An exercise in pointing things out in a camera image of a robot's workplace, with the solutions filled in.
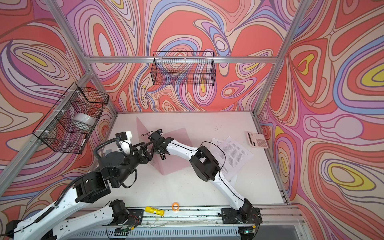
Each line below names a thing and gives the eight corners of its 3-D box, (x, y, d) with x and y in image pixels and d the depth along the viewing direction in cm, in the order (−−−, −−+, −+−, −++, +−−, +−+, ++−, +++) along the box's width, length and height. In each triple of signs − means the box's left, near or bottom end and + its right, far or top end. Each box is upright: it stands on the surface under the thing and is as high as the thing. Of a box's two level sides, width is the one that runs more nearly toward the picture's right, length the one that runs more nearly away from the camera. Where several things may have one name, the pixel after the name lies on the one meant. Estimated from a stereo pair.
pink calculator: (248, 148, 101) (250, 145, 98) (244, 134, 109) (246, 131, 106) (265, 148, 101) (268, 145, 98) (260, 134, 109) (262, 131, 106)
